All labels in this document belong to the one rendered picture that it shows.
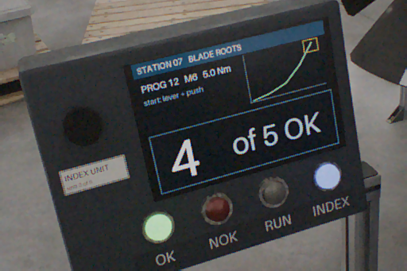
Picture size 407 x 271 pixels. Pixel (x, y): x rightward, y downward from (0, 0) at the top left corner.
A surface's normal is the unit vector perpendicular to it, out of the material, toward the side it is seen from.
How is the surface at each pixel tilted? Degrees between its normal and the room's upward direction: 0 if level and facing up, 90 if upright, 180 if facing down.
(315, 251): 0
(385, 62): 51
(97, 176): 75
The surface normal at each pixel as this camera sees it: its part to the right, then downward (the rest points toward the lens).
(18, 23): 0.44, 0.47
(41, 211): -0.11, -0.87
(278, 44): 0.29, 0.18
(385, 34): -0.49, -0.17
